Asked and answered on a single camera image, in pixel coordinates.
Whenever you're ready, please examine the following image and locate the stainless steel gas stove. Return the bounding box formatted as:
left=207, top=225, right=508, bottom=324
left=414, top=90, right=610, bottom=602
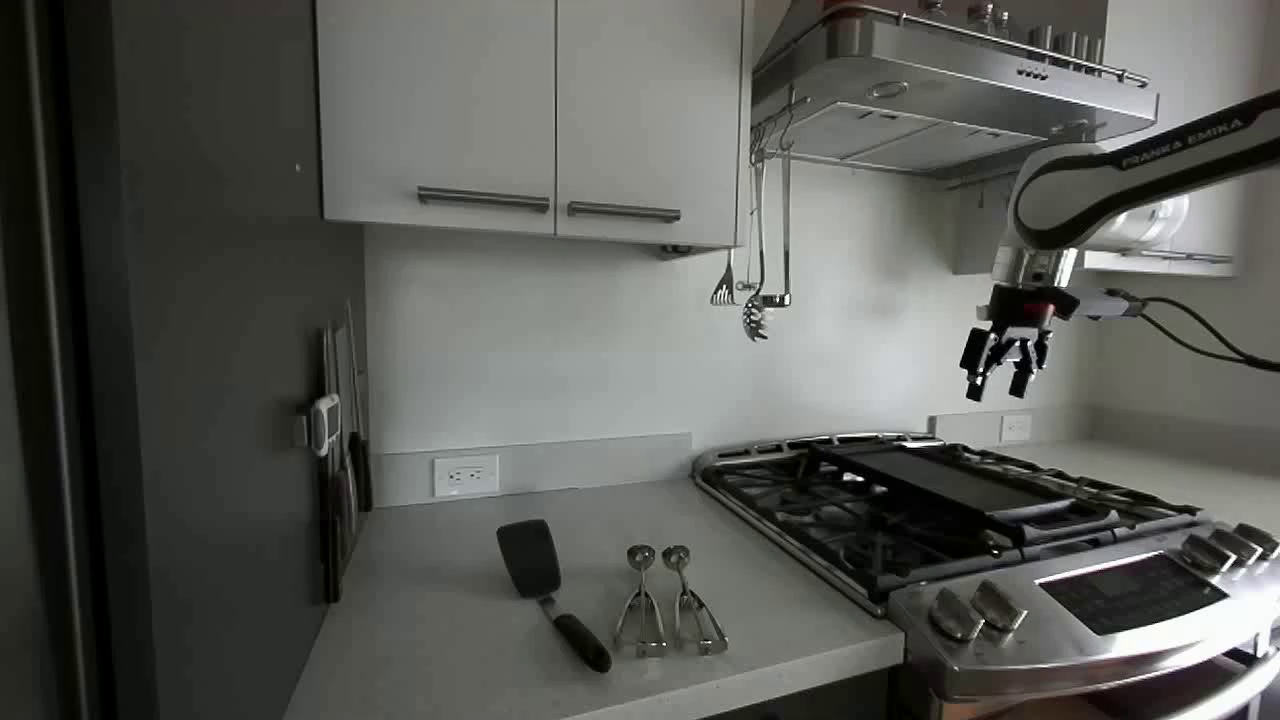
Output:
left=689, top=431, right=1280, bottom=720

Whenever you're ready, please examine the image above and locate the black spatula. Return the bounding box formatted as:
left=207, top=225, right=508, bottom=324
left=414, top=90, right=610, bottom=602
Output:
left=490, top=514, right=614, bottom=676

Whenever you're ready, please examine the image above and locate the grey tall side panel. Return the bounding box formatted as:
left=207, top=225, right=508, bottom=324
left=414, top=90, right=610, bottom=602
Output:
left=64, top=0, right=370, bottom=720

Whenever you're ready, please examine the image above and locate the black griddle plate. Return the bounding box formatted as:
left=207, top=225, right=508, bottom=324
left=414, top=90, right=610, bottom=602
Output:
left=812, top=441, right=1079, bottom=524

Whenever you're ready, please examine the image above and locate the hanging metal turner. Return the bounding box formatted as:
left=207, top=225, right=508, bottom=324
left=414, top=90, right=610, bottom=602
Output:
left=704, top=144, right=748, bottom=313

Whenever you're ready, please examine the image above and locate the white wall cabinet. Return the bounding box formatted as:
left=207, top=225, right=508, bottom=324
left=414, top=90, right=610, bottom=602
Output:
left=1079, top=0, right=1280, bottom=278

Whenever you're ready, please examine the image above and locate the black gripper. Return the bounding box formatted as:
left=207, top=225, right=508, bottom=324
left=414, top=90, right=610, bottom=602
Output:
left=954, top=278, right=1079, bottom=402

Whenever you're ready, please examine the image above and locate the metal utensil rail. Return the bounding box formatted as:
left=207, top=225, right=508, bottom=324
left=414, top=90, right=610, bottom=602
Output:
left=945, top=161, right=1033, bottom=195

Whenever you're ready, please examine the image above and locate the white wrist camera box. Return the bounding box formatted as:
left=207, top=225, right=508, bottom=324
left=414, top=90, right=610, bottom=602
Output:
left=1076, top=292, right=1141, bottom=324

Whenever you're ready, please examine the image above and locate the wide white cabinet door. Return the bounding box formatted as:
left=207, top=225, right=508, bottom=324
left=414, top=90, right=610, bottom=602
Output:
left=313, top=0, right=561, bottom=238

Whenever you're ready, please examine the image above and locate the short black handled knife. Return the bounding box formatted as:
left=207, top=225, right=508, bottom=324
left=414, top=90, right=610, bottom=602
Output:
left=345, top=422, right=376, bottom=514

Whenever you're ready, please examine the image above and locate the white handled kitchen tool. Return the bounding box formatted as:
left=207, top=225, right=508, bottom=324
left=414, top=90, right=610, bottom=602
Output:
left=304, top=392, right=346, bottom=458

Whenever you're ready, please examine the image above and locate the stainless steel range hood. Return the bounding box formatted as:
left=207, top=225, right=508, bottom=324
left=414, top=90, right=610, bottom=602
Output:
left=748, top=0, right=1164, bottom=184

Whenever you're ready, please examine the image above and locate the narrow white cabinet door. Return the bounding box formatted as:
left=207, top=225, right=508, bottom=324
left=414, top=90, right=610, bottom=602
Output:
left=553, top=0, right=744, bottom=252

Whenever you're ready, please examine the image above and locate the metal ice cream scoop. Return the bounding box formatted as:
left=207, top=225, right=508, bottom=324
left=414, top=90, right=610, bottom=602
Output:
left=610, top=539, right=670, bottom=660
left=658, top=539, right=730, bottom=660

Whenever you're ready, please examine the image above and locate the hanging metal ladle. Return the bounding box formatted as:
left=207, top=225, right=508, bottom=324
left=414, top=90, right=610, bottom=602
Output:
left=761, top=151, right=796, bottom=313

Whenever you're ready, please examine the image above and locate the metal bar cabinet handle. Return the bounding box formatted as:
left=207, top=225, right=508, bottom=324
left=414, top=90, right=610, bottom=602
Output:
left=412, top=181, right=553, bottom=214
left=563, top=195, right=684, bottom=228

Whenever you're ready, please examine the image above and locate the hanging metal whisk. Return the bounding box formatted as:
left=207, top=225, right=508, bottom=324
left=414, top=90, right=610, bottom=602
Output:
left=739, top=151, right=776, bottom=342

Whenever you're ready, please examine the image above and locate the long black handled knife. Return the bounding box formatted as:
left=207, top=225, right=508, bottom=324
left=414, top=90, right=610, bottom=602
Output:
left=314, top=452, right=352, bottom=606

